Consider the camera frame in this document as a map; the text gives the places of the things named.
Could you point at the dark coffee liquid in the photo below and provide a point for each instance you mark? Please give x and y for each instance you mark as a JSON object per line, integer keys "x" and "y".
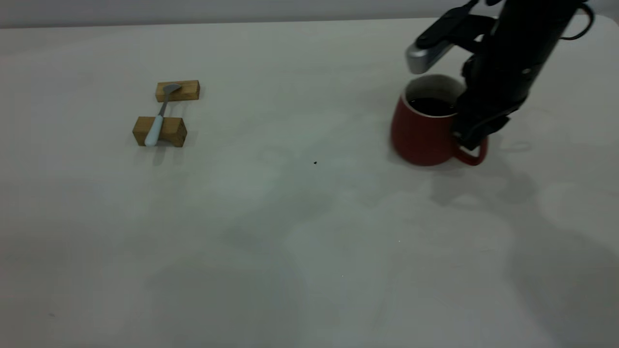
{"x": 430, "y": 106}

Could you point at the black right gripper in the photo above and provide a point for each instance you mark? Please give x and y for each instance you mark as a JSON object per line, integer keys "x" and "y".
{"x": 503, "y": 82}

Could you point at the flat wooden rest block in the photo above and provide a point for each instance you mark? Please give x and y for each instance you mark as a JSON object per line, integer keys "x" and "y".
{"x": 186, "y": 92}

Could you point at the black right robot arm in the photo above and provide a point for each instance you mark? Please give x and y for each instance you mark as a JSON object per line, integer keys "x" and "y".
{"x": 537, "y": 24}

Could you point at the notched wooden rest block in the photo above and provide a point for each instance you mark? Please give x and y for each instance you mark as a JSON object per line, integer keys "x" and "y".
{"x": 171, "y": 130}

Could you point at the red ceramic mug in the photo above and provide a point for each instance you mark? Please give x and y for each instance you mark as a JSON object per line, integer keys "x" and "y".
{"x": 420, "y": 140}

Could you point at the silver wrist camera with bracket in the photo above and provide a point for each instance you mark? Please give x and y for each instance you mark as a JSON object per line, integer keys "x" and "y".
{"x": 428, "y": 53}

